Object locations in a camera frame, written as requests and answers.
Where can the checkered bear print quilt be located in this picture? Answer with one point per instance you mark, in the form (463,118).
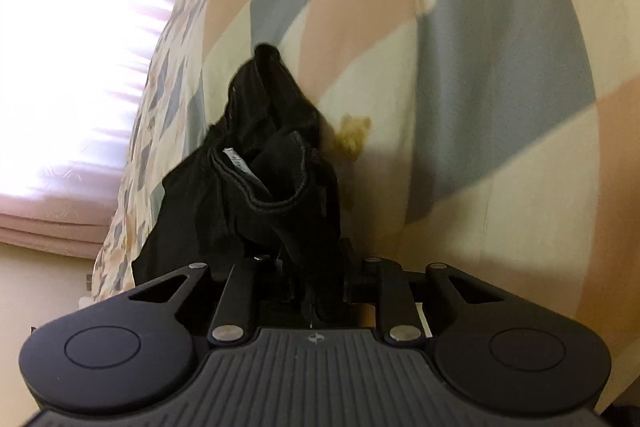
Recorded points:
(450,107)

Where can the black pants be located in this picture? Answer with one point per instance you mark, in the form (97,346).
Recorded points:
(272,187)

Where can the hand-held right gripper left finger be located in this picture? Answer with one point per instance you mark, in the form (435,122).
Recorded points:
(234,299)

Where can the pink curtain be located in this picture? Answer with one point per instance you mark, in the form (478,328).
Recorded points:
(65,72)

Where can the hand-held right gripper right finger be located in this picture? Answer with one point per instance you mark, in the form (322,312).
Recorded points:
(394,302)

